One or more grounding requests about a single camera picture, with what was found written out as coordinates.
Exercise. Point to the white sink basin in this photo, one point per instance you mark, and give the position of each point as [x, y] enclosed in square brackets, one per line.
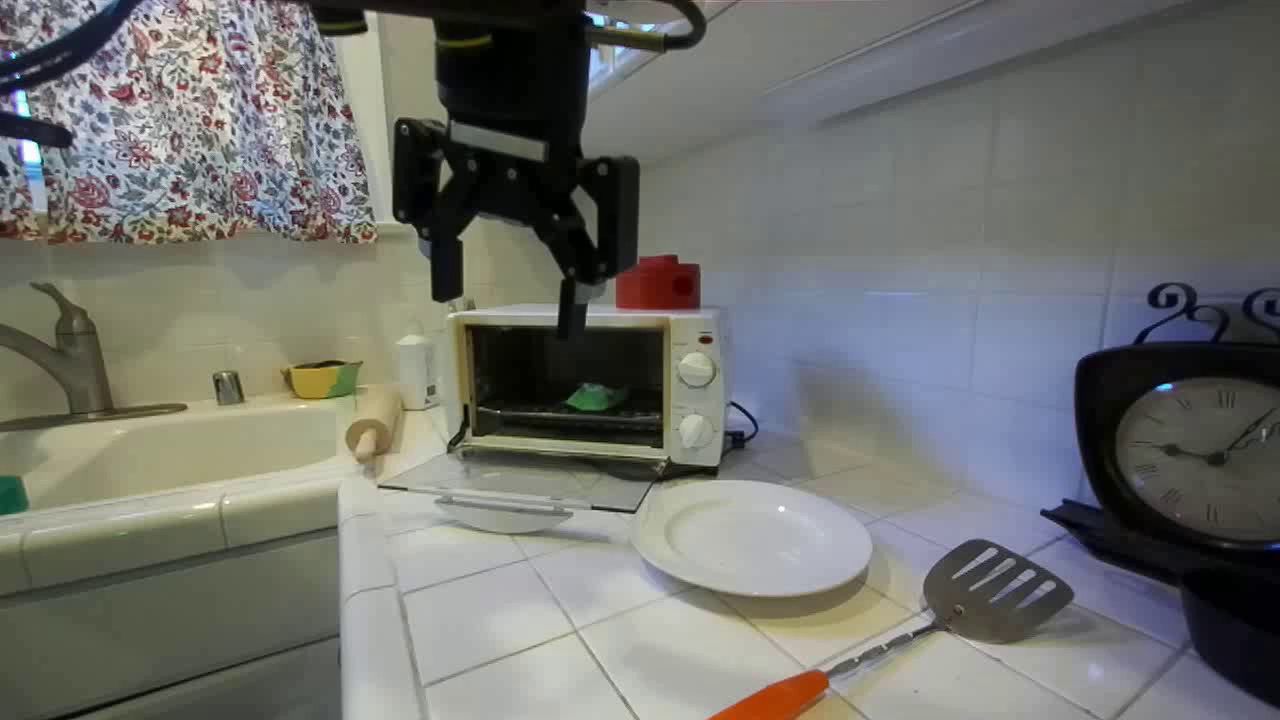
[157, 455]

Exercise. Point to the black table clock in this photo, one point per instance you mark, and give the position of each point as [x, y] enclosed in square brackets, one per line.
[1181, 439]

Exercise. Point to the white toaster oven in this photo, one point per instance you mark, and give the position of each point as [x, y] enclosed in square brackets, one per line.
[511, 382]

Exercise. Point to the white round plate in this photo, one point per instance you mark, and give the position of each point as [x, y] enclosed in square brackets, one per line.
[750, 539]

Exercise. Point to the yellow green bowl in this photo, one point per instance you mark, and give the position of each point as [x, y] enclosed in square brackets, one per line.
[323, 379]

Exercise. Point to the green object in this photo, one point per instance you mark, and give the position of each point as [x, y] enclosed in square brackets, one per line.
[593, 398]

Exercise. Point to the orange-handled metal spatula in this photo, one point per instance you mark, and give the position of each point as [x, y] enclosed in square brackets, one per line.
[976, 591]

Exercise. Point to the metal sink faucet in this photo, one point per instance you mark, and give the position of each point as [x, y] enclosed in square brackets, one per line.
[74, 356]

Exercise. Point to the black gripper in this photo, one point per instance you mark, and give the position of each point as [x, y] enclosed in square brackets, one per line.
[581, 209]

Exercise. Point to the glass oven door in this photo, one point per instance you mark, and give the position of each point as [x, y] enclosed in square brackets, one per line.
[523, 487]

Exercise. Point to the floral curtain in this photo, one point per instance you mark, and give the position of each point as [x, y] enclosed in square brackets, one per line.
[195, 121]

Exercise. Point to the wooden rolling pin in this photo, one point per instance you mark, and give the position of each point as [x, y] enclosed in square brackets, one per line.
[372, 429]

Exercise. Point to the red cylindrical container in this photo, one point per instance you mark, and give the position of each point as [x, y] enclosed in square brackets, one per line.
[657, 281]

